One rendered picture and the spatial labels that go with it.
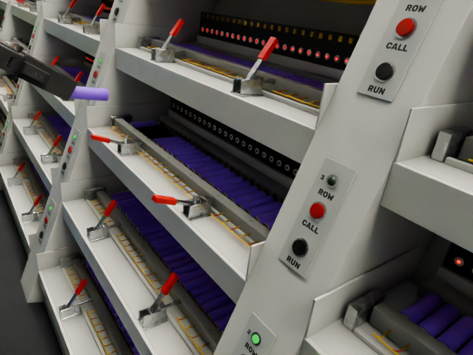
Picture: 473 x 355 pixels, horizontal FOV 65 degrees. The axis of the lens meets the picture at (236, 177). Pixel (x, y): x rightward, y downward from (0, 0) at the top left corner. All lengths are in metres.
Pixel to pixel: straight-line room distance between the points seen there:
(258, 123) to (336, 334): 0.26
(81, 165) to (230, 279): 0.58
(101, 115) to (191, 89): 0.36
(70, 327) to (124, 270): 0.22
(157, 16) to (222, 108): 0.45
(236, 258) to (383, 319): 0.18
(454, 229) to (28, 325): 0.94
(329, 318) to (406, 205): 0.14
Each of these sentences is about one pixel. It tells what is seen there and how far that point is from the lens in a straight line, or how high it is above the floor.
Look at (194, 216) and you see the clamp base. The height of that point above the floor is 0.49.
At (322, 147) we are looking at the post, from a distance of 0.41.
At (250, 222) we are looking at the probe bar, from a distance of 0.52.
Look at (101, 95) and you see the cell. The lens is 0.59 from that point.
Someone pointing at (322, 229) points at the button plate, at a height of 0.59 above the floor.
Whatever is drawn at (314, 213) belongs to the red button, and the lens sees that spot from 0.39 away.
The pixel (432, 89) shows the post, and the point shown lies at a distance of 0.38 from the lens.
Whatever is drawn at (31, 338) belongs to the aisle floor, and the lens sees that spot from 1.04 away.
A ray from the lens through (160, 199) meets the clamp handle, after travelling 0.52.
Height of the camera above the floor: 0.67
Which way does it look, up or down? 10 degrees down
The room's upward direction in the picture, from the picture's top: 23 degrees clockwise
